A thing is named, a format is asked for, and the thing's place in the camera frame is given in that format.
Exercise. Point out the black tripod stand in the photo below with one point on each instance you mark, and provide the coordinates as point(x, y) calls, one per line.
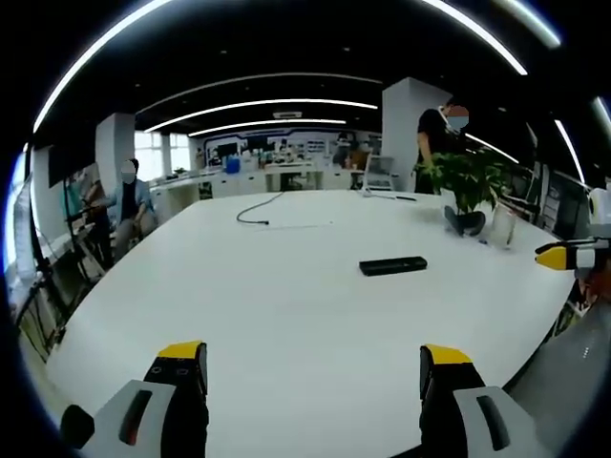
point(48, 267)

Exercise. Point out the grey chair back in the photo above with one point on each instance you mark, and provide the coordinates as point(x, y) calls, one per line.
point(568, 381)

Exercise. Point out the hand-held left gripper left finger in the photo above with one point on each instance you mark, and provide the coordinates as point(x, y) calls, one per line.
point(157, 410)

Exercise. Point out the black pen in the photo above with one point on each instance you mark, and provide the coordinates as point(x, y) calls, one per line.
point(405, 197)

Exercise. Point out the clear glass jar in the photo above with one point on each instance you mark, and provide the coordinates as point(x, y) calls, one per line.
point(503, 229)

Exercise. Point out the black remote control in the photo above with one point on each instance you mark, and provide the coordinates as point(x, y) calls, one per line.
point(393, 265)

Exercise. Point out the green potted plant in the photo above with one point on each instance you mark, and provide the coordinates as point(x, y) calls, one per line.
point(465, 191)

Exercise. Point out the blue container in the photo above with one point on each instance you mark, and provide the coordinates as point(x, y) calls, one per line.
point(232, 164)

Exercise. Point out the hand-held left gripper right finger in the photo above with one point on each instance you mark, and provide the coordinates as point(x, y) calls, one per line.
point(470, 405)

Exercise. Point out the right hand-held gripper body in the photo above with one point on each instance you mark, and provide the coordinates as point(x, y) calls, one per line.
point(600, 214)

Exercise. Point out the white counter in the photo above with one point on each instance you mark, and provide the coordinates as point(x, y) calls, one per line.
point(248, 179)

